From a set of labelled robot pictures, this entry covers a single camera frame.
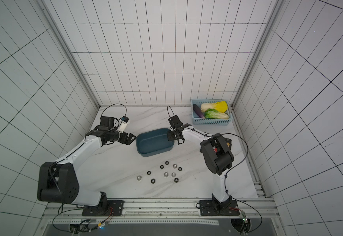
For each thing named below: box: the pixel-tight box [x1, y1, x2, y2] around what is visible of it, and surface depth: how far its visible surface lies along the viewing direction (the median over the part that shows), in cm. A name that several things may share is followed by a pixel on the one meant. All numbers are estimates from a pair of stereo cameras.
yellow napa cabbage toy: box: [200, 100, 229, 114], surface depth 112 cm
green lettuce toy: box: [204, 108, 230, 120], surface depth 106 cm
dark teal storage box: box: [135, 127, 175, 158], surface depth 97 cm
